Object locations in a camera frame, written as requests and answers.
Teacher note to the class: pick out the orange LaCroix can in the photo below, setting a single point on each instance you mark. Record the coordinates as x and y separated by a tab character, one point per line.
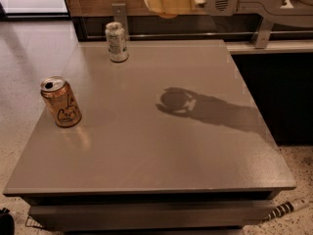
60	101

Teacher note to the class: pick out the white green 7up can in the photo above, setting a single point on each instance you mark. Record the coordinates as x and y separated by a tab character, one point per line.
116	42

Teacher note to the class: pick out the right metal wall bracket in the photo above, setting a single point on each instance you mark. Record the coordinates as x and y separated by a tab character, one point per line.
262	35

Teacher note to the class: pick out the wire rack under table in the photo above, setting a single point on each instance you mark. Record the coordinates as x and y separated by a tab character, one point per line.
32	223

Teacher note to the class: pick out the black object at corner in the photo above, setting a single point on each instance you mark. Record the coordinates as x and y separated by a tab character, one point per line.
7	224

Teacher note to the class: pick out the left metal wall bracket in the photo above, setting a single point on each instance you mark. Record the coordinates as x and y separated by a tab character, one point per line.
120	15

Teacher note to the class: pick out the metal wall bracket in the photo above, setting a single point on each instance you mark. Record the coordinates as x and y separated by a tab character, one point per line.
120	15
262	35

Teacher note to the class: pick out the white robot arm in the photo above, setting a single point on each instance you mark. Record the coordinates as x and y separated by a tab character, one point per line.
286	12

